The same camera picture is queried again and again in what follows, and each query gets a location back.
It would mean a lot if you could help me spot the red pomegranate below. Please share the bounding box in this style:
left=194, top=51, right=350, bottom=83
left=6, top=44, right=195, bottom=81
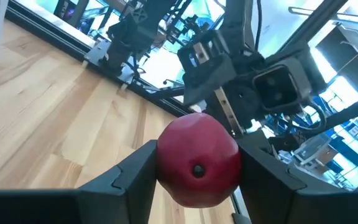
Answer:
left=155, top=112, right=242, bottom=208

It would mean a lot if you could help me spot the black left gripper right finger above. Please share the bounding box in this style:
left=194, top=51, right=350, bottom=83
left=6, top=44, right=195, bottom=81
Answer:
left=236, top=129, right=358, bottom=224

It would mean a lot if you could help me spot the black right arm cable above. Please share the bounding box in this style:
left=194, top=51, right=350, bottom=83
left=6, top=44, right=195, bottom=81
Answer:
left=253, top=0, right=263, bottom=52

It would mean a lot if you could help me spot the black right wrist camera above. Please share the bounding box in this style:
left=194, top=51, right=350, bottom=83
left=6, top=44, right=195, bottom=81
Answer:
left=252, top=57, right=312, bottom=113

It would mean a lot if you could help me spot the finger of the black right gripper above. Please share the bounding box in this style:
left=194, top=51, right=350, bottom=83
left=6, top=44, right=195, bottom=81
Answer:
left=181, top=55, right=237, bottom=106

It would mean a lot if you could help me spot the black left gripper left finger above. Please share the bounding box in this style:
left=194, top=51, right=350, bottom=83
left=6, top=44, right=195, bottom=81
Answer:
left=0, top=139, right=160, bottom=224

